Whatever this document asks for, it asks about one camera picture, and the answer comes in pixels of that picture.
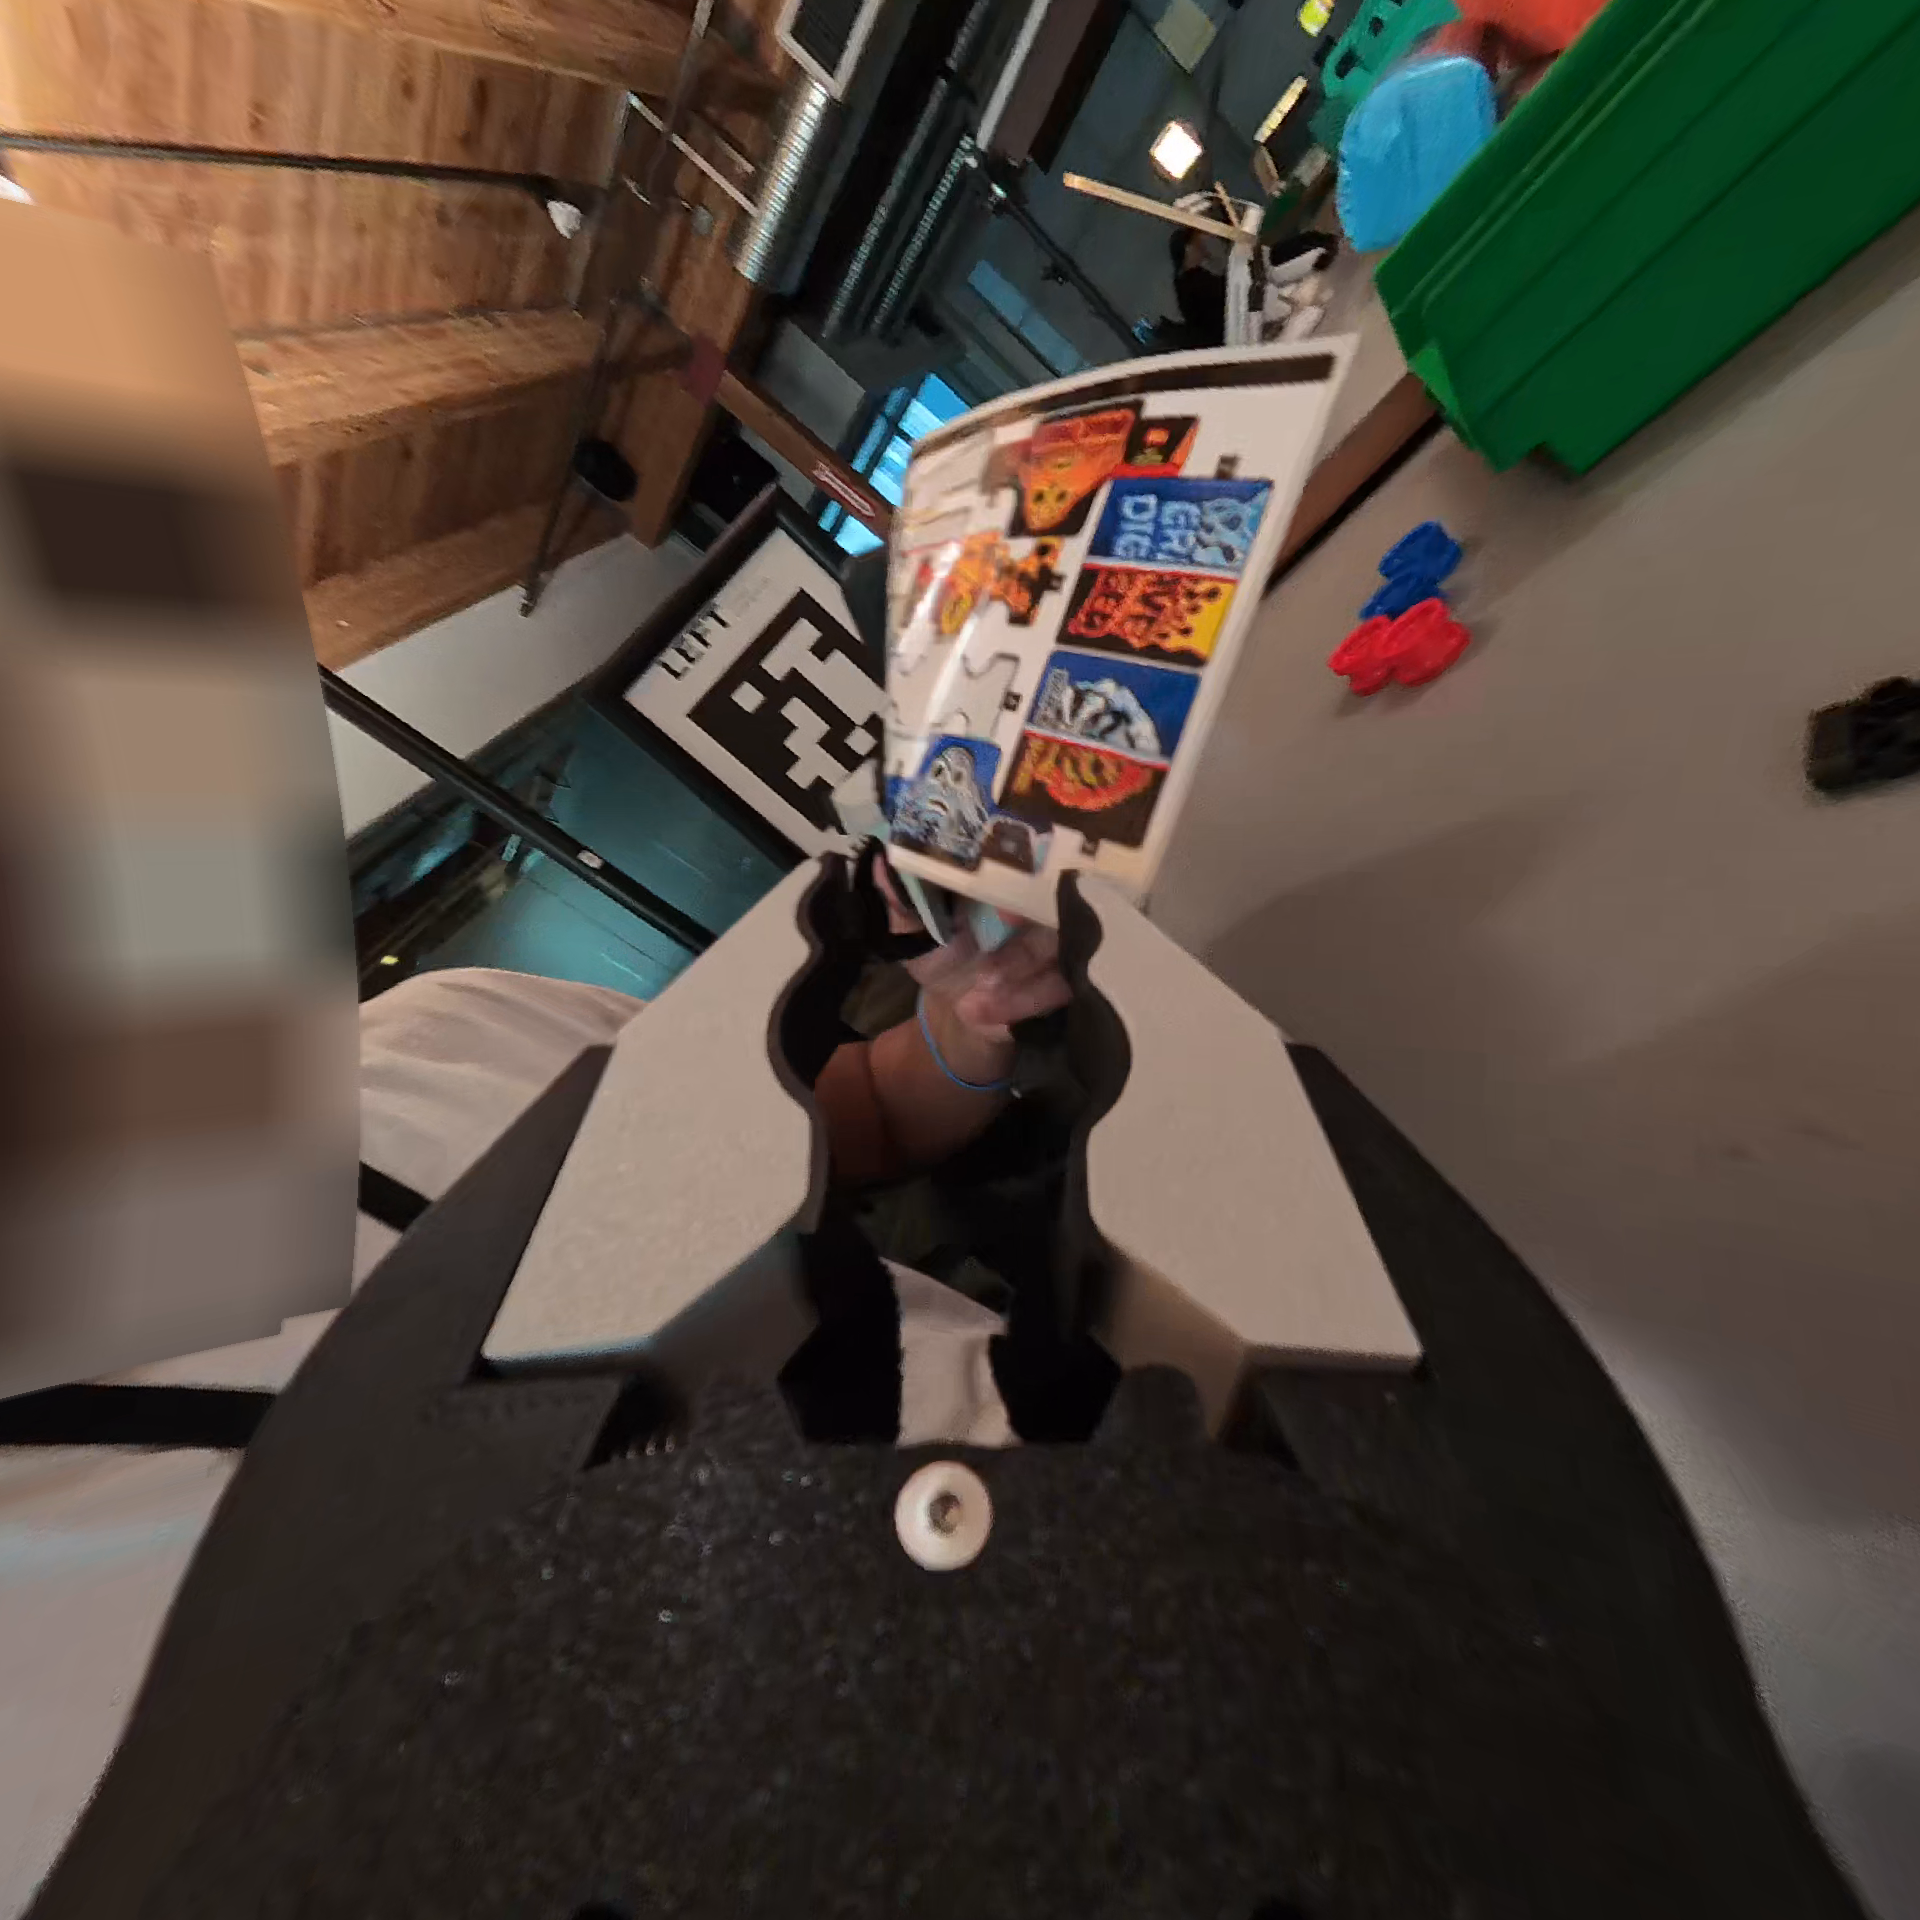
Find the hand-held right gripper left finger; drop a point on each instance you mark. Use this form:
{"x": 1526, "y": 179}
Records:
{"x": 660, "y": 1172}

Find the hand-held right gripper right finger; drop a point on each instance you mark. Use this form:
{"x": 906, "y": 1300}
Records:
{"x": 1243, "y": 1185}

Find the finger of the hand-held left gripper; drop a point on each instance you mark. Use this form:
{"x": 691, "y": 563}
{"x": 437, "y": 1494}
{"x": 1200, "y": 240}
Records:
{"x": 866, "y": 803}

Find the printed sticker sheet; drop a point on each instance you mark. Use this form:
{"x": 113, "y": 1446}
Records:
{"x": 1108, "y": 599}

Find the person's left forearm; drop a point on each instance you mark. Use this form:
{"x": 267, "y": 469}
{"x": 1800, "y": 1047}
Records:
{"x": 901, "y": 1102}

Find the red lego piece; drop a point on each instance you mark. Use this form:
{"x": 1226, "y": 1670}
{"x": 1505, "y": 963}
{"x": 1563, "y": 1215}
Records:
{"x": 1401, "y": 646}

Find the blue lego gear piece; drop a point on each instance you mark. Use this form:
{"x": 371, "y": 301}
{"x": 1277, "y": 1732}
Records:
{"x": 1412, "y": 568}

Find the black lego brick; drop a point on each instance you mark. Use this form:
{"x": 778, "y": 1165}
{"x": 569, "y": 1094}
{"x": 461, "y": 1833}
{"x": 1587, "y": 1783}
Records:
{"x": 1868, "y": 739}

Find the person's left hand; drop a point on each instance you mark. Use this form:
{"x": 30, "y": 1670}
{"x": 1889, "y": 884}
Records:
{"x": 996, "y": 984}

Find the white shirt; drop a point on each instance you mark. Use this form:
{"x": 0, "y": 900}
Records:
{"x": 481, "y": 1065}

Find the blue wristband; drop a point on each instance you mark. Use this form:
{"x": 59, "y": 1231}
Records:
{"x": 941, "y": 1062}

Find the wooden plank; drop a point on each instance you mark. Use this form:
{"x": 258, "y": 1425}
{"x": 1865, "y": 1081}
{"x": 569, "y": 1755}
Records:
{"x": 1155, "y": 207}

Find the ceiling light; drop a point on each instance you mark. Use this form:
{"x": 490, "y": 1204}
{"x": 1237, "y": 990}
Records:
{"x": 1176, "y": 149}

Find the blue plastic bag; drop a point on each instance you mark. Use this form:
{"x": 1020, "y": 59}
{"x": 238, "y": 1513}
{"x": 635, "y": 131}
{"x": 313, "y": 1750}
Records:
{"x": 1417, "y": 149}

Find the green plastic stool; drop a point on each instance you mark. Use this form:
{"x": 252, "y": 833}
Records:
{"x": 1381, "y": 44}

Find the green plastic bin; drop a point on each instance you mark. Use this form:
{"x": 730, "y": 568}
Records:
{"x": 1665, "y": 224}

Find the orange bin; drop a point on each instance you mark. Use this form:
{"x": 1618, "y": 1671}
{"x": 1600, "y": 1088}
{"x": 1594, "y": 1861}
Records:
{"x": 1530, "y": 24}

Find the black metal rail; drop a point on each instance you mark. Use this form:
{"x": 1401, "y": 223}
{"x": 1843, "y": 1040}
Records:
{"x": 509, "y": 819}

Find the silver air duct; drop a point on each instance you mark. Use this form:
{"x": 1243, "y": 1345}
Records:
{"x": 787, "y": 182}

